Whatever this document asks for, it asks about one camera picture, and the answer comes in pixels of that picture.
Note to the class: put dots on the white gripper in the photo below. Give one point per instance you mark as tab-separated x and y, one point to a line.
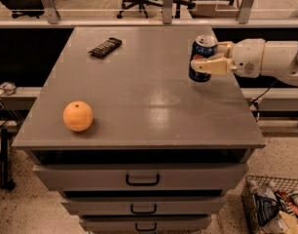
248	58

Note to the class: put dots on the blue pepsi can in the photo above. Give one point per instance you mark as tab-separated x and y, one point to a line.
204	47

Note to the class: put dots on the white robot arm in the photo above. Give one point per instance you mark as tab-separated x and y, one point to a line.
280	60

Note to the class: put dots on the dark rxbar chocolate bar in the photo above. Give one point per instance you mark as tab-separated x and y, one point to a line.
105	48

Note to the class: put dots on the grey drawer cabinet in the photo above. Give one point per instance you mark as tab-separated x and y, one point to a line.
146	109

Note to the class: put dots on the top grey drawer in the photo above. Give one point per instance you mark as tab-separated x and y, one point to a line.
126	177

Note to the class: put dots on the grey drawer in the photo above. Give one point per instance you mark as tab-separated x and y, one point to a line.
145	223
184	205
126	177

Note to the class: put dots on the orange fruit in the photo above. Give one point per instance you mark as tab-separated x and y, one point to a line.
77	116

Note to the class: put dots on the middle grey drawer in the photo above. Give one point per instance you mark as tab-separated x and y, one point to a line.
184	205

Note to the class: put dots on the bottom grey drawer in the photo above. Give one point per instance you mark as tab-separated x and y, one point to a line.
145	223

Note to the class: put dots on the black metal stand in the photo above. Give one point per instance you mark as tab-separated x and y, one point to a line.
5	181

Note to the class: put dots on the wire basket with snacks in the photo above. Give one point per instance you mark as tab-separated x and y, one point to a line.
270	205

